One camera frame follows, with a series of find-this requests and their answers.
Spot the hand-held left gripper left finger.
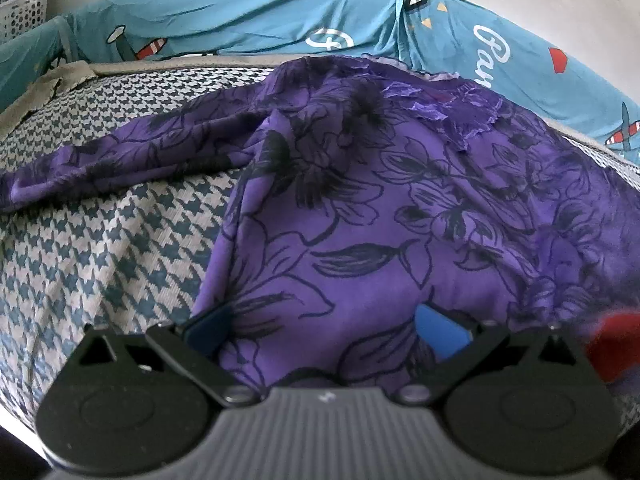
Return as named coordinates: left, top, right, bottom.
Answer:
left=75, top=302, right=262, bottom=408

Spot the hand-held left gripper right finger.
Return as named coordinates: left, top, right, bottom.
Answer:
left=394, top=303, right=577, bottom=407

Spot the purple floral garment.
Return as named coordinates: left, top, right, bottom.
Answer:
left=0, top=55, right=640, bottom=397

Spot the houndstooth mattress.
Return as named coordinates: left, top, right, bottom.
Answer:
left=0, top=57, right=640, bottom=433

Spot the red blurred object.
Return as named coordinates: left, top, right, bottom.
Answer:
left=584, top=310, right=640, bottom=384

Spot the olive cloth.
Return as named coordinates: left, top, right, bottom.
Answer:
left=0, top=60, right=97, bottom=129

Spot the blue printed bedsheet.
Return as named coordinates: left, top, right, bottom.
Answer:
left=0, top=0, right=640, bottom=167

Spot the white plastic basket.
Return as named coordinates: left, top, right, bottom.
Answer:
left=0, top=0, right=54, bottom=44

